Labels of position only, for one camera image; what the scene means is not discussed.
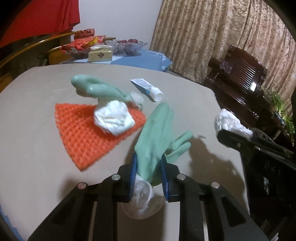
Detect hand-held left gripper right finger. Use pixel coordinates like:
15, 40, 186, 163
161, 154, 270, 241

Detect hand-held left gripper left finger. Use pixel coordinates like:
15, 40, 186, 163
28, 154, 137, 241

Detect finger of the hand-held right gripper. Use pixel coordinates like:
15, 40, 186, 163
217, 130, 296, 160
251, 128, 281, 142

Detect white tissue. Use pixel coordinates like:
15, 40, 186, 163
215, 108, 253, 139
93, 100, 136, 136

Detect green rubber glove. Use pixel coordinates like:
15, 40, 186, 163
121, 101, 193, 220
71, 74, 145, 110

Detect green potted plant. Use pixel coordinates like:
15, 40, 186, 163
264, 89, 296, 139

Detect orange foam net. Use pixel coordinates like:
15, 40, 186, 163
55, 103, 147, 172

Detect dark wooden armchair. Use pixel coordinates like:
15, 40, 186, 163
203, 44, 267, 126

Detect white tube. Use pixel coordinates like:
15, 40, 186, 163
129, 78, 164, 102

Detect beige patterned curtain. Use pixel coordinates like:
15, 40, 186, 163
150, 0, 294, 114

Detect blue coffee table cloth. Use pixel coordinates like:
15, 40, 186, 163
60, 49, 173, 71

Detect gold tissue box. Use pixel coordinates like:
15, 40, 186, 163
88, 45, 114, 62

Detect glass fruit bowl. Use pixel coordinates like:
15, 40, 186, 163
105, 39, 148, 56

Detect blue scalloped table cover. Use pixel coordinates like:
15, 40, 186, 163
0, 204, 20, 241

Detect light wooden cabinet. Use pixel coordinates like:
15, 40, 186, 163
0, 31, 116, 86

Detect red and yellow snack packets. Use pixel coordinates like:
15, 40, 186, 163
60, 35, 106, 52

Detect red bag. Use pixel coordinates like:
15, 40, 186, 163
73, 28, 95, 40

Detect red cloth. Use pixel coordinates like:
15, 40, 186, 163
0, 0, 80, 48

